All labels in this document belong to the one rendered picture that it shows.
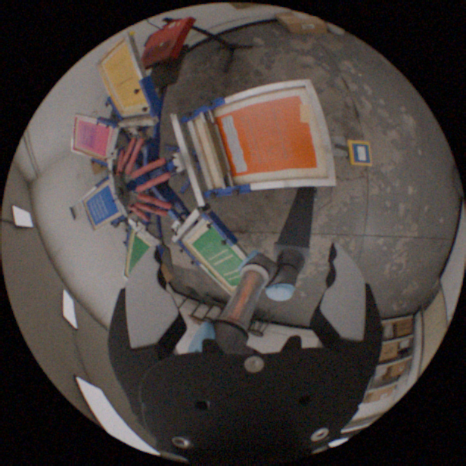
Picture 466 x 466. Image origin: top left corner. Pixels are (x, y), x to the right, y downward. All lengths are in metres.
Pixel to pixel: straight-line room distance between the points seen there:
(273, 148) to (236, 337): 0.83
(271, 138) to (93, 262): 4.63
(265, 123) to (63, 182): 4.63
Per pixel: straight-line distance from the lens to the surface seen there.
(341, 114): 1.89
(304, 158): 0.87
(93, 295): 4.98
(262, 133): 0.91
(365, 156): 0.90
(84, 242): 4.66
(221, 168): 0.92
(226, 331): 0.39
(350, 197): 1.96
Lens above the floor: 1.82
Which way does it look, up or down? 45 degrees down
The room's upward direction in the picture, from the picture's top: 140 degrees counter-clockwise
